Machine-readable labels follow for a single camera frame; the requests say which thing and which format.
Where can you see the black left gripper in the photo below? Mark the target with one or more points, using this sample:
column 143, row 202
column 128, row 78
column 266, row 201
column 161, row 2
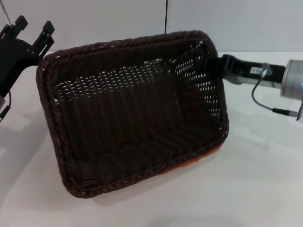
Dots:
column 11, row 59

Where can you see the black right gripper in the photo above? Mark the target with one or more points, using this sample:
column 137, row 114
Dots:
column 246, row 71

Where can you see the dark brown woven basket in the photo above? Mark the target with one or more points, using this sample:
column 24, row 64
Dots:
column 132, row 123

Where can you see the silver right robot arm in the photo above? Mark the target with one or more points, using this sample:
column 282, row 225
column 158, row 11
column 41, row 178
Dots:
column 293, row 80

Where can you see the orange woven basket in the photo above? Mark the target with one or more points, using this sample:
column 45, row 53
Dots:
column 208, row 153

